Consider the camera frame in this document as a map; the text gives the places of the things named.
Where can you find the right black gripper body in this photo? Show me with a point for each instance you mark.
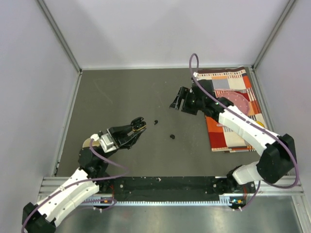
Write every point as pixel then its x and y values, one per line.
pixel 192 105

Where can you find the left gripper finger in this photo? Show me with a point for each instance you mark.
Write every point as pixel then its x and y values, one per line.
pixel 120 130
pixel 131 139

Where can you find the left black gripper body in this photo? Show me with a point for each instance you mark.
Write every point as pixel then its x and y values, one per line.
pixel 116 138

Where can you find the glossy black charging case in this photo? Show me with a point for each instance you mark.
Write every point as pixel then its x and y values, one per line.
pixel 138 124

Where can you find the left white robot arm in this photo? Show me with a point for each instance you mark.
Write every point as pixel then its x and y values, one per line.
pixel 88 179

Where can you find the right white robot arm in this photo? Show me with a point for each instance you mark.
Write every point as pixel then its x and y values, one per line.
pixel 277 153

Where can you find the orange patterned cloth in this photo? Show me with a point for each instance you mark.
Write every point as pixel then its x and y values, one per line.
pixel 230 79

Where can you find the pink dotted plate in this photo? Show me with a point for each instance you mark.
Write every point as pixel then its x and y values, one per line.
pixel 238 100

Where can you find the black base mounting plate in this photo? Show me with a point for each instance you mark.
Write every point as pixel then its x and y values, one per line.
pixel 193 188

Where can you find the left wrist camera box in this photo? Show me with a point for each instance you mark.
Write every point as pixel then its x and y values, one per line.
pixel 103 140

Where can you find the cream mug black handle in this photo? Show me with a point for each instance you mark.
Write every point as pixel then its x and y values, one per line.
pixel 86 143

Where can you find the aluminium frame rail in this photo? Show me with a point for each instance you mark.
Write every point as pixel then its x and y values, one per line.
pixel 176 204

